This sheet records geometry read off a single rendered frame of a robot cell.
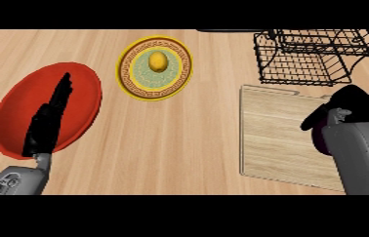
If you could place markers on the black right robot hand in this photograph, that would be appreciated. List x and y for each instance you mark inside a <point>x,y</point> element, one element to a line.
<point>353,101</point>

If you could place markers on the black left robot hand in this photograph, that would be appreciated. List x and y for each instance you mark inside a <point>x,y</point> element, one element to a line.
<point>47,124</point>

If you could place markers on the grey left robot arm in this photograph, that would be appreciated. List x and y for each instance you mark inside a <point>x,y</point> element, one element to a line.
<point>24,179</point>

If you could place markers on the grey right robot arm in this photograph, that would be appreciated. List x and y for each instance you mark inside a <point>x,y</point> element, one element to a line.
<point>350,153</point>

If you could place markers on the dark purple eggplant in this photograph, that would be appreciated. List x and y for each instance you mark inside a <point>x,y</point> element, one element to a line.
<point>319,140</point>

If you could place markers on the pale wooden tray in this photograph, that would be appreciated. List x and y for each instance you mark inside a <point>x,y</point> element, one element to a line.
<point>278,140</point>

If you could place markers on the red oval plate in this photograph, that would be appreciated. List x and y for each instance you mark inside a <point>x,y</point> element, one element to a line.
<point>77,94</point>

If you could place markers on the yellow patterned round plate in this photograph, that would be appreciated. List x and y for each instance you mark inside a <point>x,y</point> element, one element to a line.
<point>139,68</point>

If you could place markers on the yellow lemon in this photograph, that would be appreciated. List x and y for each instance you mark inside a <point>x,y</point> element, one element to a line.
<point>157,61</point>

